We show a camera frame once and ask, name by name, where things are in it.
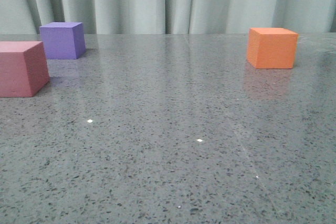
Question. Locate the purple foam cube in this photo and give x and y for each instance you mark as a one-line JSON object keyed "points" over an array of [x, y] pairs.
{"points": [[63, 40]]}

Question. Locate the orange foam cube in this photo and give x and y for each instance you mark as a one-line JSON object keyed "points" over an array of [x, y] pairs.
{"points": [[271, 48]]}

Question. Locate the pink foam cube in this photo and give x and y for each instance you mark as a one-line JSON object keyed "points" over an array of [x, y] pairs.
{"points": [[24, 68]]}

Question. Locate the pale green curtain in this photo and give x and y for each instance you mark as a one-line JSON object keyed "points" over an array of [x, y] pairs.
{"points": [[169, 16]]}

